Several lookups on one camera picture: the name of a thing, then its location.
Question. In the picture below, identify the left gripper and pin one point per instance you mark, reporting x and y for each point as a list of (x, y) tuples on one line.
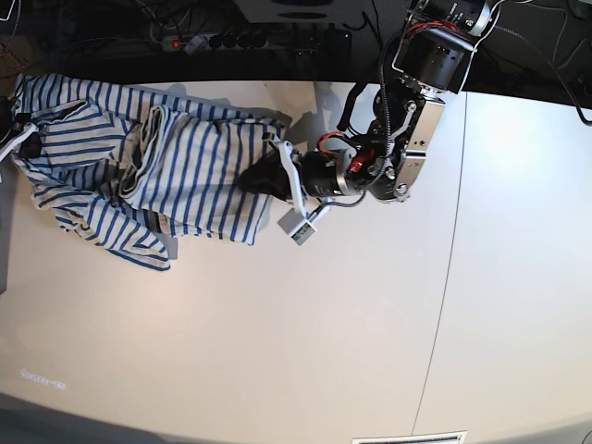
[(322, 175)]

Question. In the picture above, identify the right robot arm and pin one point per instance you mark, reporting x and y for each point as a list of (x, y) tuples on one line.
[(20, 89)]

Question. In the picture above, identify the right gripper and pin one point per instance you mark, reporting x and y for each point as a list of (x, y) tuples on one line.
[(32, 146)]

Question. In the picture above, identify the grey box at left edge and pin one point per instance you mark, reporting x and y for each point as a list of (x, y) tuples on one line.
[(8, 193)]

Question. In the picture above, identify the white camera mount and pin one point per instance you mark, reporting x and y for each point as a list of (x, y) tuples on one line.
[(13, 145), (297, 223)]

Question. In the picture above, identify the blue white striped T-shirt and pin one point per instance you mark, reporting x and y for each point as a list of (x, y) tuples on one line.
[(123, 167)]

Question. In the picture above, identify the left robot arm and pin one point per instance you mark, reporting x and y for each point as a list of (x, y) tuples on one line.
[(416, 66)]

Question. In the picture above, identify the black power strip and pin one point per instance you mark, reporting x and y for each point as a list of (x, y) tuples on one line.
[(273, 40)]

